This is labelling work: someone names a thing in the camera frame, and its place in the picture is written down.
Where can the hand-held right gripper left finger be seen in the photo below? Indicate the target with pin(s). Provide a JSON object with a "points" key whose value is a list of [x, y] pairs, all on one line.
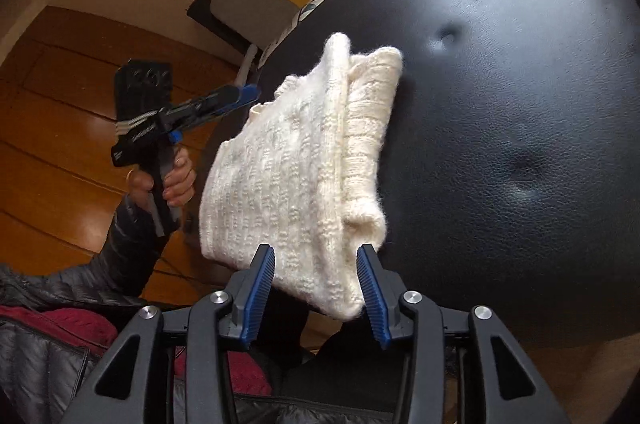
{"points": [[260, 294]]}

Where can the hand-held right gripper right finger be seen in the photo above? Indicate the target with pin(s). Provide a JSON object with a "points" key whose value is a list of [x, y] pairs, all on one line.
{"points": [[372, 299]]}

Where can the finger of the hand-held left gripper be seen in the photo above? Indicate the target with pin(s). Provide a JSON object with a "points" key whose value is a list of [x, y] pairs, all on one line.
{"points": [[210, 104]]}

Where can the cream knit sweater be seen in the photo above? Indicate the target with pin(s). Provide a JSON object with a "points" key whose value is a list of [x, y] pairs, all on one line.
{"points": [[290, 164]]}

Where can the person's left forearm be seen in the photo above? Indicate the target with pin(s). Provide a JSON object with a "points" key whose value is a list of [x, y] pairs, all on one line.
{"points": [[130, 244]]}

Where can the person's left hand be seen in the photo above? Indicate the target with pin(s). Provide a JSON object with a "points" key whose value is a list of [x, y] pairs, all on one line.
{"points": [[181, 184]]}

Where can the geometric patterned pillow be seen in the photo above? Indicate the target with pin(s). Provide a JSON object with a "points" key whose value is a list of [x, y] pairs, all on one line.
{"points": [[310, 7]]}

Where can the person's maroon sweater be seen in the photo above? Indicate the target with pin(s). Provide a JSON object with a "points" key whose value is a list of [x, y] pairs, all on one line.
{"points": [[60, 324]]}

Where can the person's black puffer jacket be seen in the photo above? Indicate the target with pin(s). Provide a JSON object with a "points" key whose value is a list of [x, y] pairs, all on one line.
{"points": [[35, 369]]}

